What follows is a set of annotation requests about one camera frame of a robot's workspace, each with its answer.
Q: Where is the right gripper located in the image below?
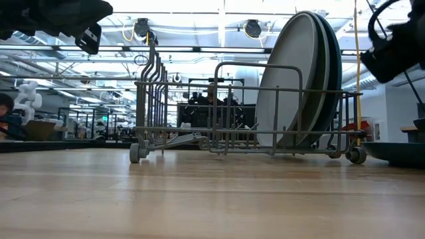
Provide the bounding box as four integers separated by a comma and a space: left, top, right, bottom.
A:
360, 19, 425, 84

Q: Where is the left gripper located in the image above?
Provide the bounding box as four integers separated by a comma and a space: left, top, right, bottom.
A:
0, 0, 114, 56

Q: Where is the large dark blue plate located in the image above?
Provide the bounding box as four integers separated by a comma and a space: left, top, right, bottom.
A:
308, 13, 343, 147

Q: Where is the small teal plate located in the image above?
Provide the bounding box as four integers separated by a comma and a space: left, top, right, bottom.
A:
361, 141, 425, 169

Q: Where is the large grey plate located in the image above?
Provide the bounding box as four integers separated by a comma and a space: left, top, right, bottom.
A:
254, 12, 319, 149

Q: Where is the thin black pole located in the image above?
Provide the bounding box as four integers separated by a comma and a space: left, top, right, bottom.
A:
365, 0, 425, 112

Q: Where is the wooden table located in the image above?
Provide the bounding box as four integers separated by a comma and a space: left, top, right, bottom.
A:
400, 125, 425, 143

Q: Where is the red object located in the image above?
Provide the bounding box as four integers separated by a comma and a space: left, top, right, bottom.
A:
341, 119, 373, 133

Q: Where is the white robot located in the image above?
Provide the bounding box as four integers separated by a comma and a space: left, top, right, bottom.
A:
13, 80, 43, 126

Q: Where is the person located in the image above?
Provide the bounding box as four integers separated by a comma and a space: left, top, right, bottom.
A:
203, 82, 220, 106
0, 92, 28, 141

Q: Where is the brown cardboard box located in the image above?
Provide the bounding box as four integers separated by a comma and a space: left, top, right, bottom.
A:
25, 119, 57, 142

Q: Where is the black workstation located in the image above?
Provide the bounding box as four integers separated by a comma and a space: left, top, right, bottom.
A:
177, 78, 256, 139

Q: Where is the white column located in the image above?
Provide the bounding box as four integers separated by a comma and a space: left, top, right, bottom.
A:
233, 68, 260, 106

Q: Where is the yellow cord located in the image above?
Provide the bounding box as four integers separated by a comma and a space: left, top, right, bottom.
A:
353, 0, 363, 147

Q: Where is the black retractable cable reel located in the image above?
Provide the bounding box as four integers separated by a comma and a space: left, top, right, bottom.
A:
243, 19, 263, 40
133, 17, 159, 46

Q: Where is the black metal table frame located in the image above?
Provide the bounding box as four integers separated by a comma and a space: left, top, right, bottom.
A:
0, 139, 213, 154

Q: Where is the grey wire dish rack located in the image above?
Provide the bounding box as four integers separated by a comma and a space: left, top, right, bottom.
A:
128, 39, 368, 165

